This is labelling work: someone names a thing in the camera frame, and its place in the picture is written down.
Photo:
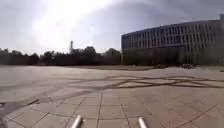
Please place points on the vehicle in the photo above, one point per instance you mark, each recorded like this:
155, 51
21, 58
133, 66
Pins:
187, 66

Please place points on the large curved grey building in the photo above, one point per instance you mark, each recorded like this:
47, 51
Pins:
173, 40

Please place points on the pale tower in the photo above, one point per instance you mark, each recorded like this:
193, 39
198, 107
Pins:
71, 46

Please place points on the row of dark trees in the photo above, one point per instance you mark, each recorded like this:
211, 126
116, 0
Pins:
66, 57

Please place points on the robot's own part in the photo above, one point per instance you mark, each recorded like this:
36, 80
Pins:
77, 122
142, 122

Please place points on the grey paved plaza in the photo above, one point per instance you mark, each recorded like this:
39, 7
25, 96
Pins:
110, 100

